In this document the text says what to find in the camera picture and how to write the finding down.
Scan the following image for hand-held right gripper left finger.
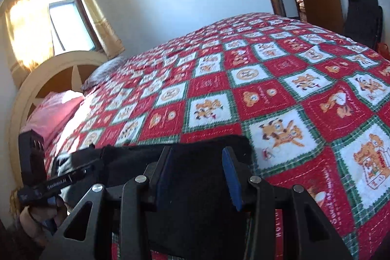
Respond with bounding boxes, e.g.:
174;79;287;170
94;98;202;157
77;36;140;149
39;146;174;260

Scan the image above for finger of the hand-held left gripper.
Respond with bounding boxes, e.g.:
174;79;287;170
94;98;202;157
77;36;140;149
18;130;46;185

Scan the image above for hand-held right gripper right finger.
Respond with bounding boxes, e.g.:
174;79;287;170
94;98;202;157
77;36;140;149
222;147;354;260

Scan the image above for black pants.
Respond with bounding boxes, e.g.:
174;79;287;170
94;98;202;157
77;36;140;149
50;135;253;260

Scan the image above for person's left forearm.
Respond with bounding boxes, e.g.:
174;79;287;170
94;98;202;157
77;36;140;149
0;219;46;260

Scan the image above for person's left hand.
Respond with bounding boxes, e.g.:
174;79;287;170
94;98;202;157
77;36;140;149
19;197;68;248

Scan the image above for pink pillow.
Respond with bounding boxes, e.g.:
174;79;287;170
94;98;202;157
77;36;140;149
23;91;85;151

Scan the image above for cream wooden bed headboard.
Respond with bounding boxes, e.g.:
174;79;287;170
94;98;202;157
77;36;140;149
8;50;118;187

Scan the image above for red checkered printed bedspread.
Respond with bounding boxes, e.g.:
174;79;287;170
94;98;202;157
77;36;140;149
46;13;390;260

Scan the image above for striped pillow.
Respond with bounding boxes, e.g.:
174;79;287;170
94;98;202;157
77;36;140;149
81;56;128;88

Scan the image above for wide yellow curtain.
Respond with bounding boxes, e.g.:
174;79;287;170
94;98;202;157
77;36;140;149
0;0;55;87

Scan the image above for window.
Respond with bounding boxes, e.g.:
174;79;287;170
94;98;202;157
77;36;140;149
46;0;102;56

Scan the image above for narrow yellow curtain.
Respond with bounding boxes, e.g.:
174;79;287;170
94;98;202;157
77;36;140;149
71;0;125;58

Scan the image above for orange bag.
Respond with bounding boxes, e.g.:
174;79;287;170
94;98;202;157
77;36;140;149
378;42;390;60

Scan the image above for black folding chair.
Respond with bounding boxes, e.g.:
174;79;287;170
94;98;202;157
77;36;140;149
343;0;384;49

